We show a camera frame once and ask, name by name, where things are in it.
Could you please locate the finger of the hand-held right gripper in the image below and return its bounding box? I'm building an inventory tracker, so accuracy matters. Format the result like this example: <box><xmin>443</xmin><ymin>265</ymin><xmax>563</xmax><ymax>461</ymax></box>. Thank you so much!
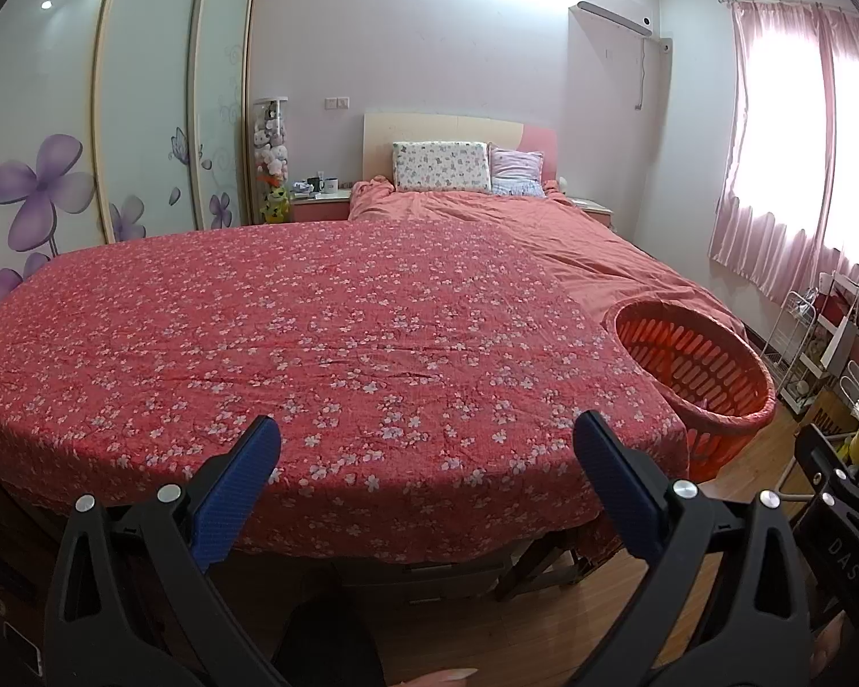
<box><xmin>793</xmin><ymin>424</ymin><xmax>859</xmax><ymax>525</ymax></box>

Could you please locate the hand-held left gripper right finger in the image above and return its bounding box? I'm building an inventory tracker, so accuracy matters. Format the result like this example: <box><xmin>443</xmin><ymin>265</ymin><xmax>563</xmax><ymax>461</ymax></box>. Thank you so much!
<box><xmin>573</xmin><ymin>411</ymin><xmax>815</xmax><ymax>687</ymax></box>

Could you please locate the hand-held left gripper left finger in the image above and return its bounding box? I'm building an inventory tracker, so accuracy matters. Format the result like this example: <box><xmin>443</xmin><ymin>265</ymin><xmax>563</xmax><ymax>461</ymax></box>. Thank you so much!
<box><xmin>43</xmin><ymin>415</ymin><xmax>294</xmax><ymax>687</ymax></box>

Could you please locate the orange plastic laundry basket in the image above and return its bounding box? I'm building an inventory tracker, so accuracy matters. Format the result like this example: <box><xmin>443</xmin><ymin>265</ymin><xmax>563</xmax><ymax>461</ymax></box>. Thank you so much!
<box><xmin>608</xmin><ymin>298</ymin><xmax>778</xmax><ymax>484</ymax></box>

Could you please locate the person's right hand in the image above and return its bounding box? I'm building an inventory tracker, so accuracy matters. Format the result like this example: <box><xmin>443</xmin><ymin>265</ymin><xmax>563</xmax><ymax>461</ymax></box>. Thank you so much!
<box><xmin>812</xmin><ymin>619</ymin><xmax>849</xmax><ymax>684</ymax></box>

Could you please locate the person's left hand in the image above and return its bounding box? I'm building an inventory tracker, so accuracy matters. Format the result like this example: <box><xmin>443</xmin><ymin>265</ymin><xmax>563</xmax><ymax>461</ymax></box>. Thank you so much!
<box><xmin>401</xmin><ymin>667</ymin><xmax>480</xmax><ymax>687</ymax></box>

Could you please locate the white metal stand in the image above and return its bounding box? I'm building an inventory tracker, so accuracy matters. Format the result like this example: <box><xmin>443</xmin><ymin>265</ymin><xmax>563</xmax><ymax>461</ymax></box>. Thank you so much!
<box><xmin>777</xmin><ymin>436</ymin><xmax>821</xmax><ymax>506</ymax></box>

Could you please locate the brown cardboard box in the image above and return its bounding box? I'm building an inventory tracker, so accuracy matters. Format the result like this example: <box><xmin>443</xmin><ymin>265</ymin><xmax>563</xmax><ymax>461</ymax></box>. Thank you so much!
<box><xmin>805</xmin><ymin>393</ymin><xmax>853</xmax><ymax>437</ymax></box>

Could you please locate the red floral tablecloth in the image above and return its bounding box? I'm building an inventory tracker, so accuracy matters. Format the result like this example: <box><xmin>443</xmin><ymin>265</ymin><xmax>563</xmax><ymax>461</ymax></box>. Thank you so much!
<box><xmin>0</xmin><ymin>218</ymin><xmax>690</xmax><ymax>565</ymax></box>

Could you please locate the orange bed duvet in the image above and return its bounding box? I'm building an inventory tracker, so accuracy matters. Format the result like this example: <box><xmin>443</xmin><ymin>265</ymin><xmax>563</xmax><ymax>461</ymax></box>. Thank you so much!
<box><xmin>348</xmin><ymin>175</ymin><xmax>749</xmax><ymax>334</ymax></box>

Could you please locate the pink nightstand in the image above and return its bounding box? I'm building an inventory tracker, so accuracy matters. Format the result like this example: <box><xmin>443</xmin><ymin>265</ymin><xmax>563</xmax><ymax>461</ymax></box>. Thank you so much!
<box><xmin>290</xmin><ymin>189</ymin><xmax>352</xmax><ymax>223</ymax></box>
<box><xmin>562</xmin><ymin>195</ymin><xmax>614</xmax><ymax>230</ymax></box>

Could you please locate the yellow green plush toy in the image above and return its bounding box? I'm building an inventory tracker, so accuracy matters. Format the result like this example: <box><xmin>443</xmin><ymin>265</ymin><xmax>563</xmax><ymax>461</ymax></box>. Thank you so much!
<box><xmin>259</xmin><ymin>186</ymin><xmax>291</xmax><ymax>224</ymax></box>

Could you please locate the pink curtain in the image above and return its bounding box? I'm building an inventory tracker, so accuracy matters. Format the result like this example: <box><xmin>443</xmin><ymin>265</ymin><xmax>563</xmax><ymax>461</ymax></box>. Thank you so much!
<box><xmin>708</xmin><ymin>0</ymin><xmax>859</xmax><ymax>294</ymax></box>

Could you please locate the pink striped pillow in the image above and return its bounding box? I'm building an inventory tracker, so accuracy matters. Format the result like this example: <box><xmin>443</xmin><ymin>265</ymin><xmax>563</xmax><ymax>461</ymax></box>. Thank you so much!
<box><xmin>488</xmin><ymin>147</ymin><xmax>547</xmax><ymax>198</ymax></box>

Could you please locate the clear tube of plush toys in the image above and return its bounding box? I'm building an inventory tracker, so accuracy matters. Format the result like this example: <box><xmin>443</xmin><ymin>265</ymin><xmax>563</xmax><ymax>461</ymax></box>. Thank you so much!
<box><xmin>253</xmin><ymin>96</ymin><xmax>291</xmax><ymax>224</ymax></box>

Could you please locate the white floral pillow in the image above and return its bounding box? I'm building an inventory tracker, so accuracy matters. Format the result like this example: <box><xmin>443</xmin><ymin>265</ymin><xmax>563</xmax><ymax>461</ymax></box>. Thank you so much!
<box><xmin>391</xmin><ymin>141</ymin><xmax>494</xmax><ymax>193</ymax></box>

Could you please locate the flower print sliding wardrobe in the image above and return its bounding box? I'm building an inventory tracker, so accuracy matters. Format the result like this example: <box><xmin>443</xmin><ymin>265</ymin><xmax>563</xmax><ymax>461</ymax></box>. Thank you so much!
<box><xmin>0</xmin><ymin>0</ymin><xmax>259</xmax><ymax>309</ymax></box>

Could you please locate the cream and pink headboard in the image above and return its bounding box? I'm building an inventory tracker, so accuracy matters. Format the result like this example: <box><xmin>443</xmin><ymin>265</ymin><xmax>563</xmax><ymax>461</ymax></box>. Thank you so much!
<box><xmin>364</xmin><ymin>112</ymin><xmax>559</xmax><ymax>191</ymax></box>

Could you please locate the air conditioner pipe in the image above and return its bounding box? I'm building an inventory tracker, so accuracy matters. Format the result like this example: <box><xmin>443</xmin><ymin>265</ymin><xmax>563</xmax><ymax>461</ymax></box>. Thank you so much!
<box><xmin>633</xmin><ymin>32</ymin><xmax>674</xmax><ymax>112</ymax></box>

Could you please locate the curtain rod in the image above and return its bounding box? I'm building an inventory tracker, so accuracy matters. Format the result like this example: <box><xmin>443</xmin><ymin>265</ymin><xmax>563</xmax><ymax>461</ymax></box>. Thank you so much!
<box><xmin>716</xmin><ymin>0</ymin><xmax>859</xmax><ymax>15</ymax></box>

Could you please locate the white air conditioner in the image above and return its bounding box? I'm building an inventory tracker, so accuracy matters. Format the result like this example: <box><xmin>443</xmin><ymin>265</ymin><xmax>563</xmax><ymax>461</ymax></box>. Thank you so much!
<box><xmin>571</xmin><ymin>0</ymin><xmax>652</xmax><ymax>35</ymax></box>

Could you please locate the white wire rack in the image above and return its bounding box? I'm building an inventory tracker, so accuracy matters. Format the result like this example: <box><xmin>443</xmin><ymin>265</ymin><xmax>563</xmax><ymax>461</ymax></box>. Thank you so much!
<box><xmin>762</xmin><ymin>286</ymin><xmax>828</xmax><ymax>412</ymax></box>

